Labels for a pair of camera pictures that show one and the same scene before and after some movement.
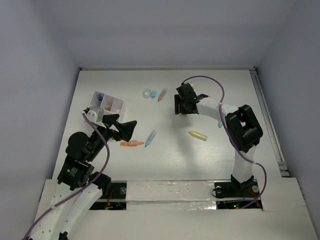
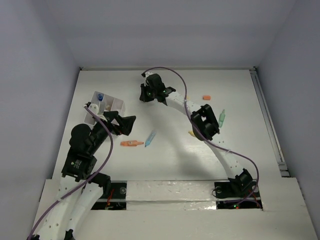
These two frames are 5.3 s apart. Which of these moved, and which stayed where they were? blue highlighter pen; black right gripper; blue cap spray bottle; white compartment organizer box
Moved: black right gripper
Stayed: white compartment organizer box; blue highlighter pen; blue cap spray bottle
